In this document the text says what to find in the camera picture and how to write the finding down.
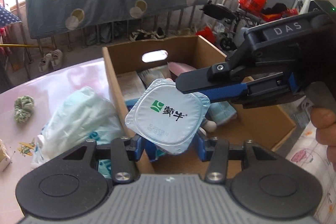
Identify metal balcony railing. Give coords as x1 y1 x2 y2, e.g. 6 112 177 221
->
1 0 238 85

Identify gold tissue pack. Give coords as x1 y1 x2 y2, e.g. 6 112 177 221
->
0 140 11 172

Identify black white shoes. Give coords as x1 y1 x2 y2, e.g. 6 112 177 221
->
129 27 166 42

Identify black wheelchair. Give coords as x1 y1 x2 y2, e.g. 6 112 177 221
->
201 0 303 52

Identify pink plush toy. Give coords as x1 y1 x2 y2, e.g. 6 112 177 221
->
199 118 217 136

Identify blue star-patterned cloth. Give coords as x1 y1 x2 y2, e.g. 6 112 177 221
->
0 6 22 28

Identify green white scrunchie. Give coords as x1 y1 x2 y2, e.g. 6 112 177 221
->
14 96 35 124

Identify person's right hand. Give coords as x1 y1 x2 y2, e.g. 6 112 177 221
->
310 107 336 169

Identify right white sneaker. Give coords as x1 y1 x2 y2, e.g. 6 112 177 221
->
50 49 63 70

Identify yellow broom handle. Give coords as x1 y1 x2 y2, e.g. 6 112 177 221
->
0 44 54 50

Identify white yogurt cup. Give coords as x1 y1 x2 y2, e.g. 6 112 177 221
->
125 79 210 155

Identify brown cardboard box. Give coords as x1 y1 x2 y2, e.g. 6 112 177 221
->
102 36 295 175

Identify white plastic bag bundle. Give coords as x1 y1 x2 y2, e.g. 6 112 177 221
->
31 86 125 169

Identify pink sponge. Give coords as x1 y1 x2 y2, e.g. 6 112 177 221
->
167 62 196 77

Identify teal folded towel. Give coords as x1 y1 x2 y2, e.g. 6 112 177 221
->
207 101 237 126

